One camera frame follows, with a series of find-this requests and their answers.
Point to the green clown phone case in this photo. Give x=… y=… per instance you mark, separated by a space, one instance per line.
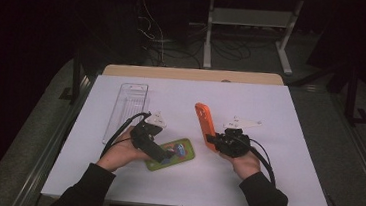
x=183 y=153

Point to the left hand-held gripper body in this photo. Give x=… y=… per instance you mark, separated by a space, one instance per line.
x=147 y=143

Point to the person's right hand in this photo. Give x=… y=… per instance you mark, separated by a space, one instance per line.
x=244 y=165

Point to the aluminium frame rail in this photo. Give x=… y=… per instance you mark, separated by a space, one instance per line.
x=363 y=162
x=47 y=158

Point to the person's left hand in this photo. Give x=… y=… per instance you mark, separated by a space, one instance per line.
x=119 y=154

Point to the clear plastic container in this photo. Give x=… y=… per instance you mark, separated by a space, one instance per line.
x=127 y=108

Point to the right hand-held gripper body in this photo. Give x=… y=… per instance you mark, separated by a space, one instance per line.
x=234 y=142

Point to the black metal stand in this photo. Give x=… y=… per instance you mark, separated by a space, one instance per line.
x=351 y=94
x=77 y=73

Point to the orange phone case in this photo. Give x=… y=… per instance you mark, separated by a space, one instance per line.
x=204 y=121

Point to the grey metal desk frame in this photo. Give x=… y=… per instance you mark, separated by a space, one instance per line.
x=250 y=18

